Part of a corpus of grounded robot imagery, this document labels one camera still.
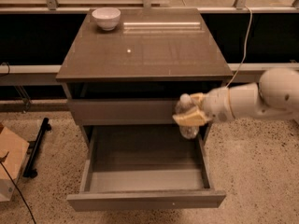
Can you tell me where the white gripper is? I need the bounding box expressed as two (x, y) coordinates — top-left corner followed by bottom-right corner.
(173, 87), (234, 127)

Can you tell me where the clear plastic water bottle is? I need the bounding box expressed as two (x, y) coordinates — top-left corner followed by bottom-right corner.
(175, 93), (199, 140)

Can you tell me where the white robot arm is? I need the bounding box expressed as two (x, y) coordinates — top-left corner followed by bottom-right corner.
(173, 68), (299, 126)

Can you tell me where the grey drawer cabinet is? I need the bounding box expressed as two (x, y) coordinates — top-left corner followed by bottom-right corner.
(56, 8), (232, 141)

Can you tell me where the open grey middle drawer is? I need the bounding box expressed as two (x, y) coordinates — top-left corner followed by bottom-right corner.
(67, 124), (226, 211)

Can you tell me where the closed grey upper drawer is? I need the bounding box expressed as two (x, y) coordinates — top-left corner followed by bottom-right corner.
(68, 99), (176, 125)

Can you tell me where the white ceramic bowl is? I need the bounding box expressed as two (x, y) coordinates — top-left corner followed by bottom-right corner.
(92, 7), (121, 31)

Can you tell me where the brown cardboard box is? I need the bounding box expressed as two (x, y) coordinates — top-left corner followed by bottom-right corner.
(0, 124), (29, 202)

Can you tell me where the metal window rail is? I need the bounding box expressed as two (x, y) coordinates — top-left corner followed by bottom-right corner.
(0, 63), (299, 86)

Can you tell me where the white cable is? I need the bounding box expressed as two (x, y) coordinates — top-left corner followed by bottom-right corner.
(225, 7), (253, 88)

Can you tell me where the black cable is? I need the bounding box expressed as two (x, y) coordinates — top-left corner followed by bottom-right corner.
(0, 161), (37, 224)

